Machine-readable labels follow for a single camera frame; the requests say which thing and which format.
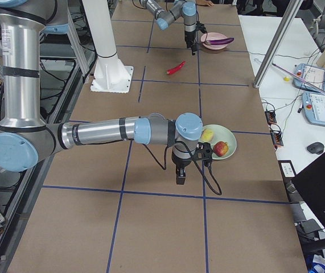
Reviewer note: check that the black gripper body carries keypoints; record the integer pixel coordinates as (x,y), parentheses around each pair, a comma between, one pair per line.
(189,37)
(180,162)

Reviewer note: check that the green pink peach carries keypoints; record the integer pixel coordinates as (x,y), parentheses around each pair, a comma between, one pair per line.
(207,135)

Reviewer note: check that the red yellow pomegranate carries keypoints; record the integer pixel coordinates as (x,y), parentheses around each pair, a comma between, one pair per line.
(220,148)

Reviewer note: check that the red chili pepper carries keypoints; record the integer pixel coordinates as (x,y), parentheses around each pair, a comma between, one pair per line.
(175,69)

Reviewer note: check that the purple eggplant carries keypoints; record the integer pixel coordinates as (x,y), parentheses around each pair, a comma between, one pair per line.
(219,42)

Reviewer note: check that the pink plate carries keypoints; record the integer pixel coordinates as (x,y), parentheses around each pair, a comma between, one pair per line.
(213,36)

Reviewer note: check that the green plate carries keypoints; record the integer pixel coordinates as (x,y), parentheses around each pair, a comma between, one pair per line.
(214,134)

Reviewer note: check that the black computer mouse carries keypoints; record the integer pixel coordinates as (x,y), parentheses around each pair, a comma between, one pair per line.
(315,148)

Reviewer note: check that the blue teach pendant tablet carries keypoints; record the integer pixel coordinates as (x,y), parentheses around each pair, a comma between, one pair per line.
(314,107)
(312,74)

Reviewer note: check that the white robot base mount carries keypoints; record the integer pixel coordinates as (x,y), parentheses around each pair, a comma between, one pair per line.
(110,74)

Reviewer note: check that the aluminium frame post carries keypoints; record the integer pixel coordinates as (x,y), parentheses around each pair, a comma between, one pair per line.
(287,10)

